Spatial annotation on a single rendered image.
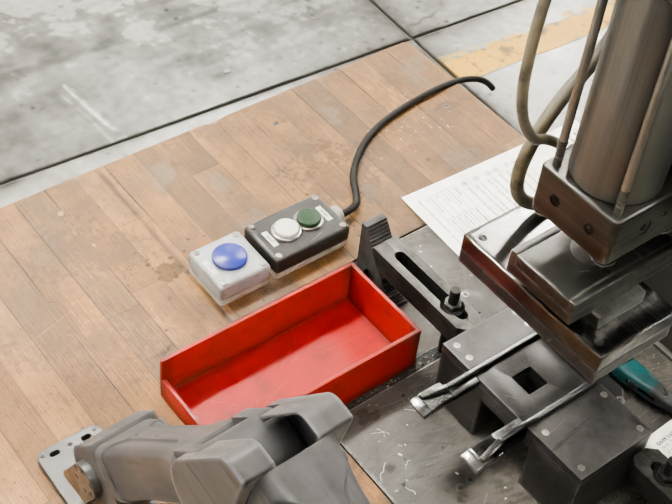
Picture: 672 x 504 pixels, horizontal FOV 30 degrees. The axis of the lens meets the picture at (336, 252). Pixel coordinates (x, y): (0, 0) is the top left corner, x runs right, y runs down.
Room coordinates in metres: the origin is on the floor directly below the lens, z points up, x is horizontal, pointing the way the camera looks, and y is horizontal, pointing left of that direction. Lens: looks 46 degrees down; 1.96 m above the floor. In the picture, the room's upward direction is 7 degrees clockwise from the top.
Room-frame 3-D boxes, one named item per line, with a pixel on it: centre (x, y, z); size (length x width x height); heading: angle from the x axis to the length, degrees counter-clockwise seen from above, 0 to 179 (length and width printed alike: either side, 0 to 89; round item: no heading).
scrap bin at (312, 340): (0.83, 0.03, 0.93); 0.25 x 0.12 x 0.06; 132
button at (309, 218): (1.04, 0.04, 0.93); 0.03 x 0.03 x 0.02
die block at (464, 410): (0.79, -0.22, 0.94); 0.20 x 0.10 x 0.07; 42
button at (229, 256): (0.97, 0.12, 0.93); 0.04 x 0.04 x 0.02
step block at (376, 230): (0.98, -0.06, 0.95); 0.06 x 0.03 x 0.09; 42
